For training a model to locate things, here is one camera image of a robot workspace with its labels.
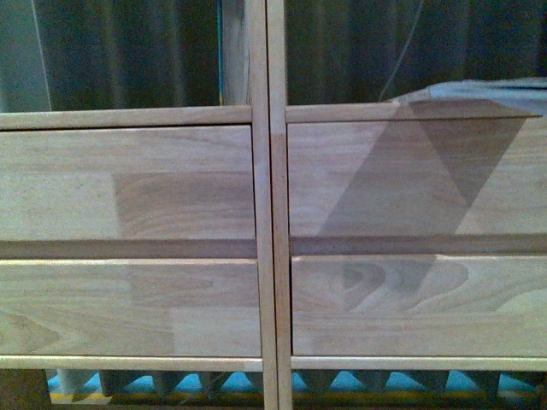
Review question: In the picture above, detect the wooden drawer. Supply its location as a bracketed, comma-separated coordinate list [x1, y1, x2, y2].
[1, 126, 255, 241]
[1, 259, 261, 358]
[288, 118, 546, 237]
[291, 255, 546, 358]

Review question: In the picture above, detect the upper right wooden drawer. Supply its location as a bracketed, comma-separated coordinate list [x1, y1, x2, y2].
[288, 118, 546, 237]

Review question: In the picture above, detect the lower left wooden drawer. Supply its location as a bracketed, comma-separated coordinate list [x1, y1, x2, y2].
[1, 259, 261, 358]

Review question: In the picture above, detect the wooden shelf unit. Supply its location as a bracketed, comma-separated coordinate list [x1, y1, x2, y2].
[1, 1, 279, 409]
[267, 1, 546, 408]

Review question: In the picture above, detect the right wooden shelf unit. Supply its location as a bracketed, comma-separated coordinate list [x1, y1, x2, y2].
[267, 1, 546, 408]

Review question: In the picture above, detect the thin grey hanging cable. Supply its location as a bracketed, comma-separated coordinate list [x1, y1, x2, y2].
[379, 0, 425, 102]

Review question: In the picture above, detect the lower right wooden drawer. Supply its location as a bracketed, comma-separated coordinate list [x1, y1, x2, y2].
[291, 255, 546, 358]

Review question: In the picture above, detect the dark green curtain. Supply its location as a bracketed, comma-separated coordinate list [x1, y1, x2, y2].
[1, 1, 546, 113]

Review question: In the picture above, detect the left wooden shelf unit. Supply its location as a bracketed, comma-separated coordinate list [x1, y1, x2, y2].
[1, 1, 279, 409]

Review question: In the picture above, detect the upper left wooden drawer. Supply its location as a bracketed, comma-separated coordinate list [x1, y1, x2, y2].
[1, 126, 255, 241]

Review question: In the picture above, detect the thin teal book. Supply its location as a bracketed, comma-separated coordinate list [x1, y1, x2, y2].
[216, 0, 224, 106]

